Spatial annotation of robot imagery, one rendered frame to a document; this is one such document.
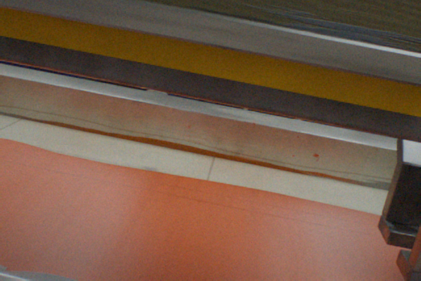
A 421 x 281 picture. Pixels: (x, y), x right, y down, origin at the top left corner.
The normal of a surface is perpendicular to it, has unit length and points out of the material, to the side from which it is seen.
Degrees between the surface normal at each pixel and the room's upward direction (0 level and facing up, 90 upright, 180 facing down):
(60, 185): 0
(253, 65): 90
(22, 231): 0
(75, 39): 90
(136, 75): 90
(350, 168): 90
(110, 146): 0
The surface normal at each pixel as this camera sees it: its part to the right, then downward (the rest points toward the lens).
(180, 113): -0.10, 0.26
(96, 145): 0.17, -0.95
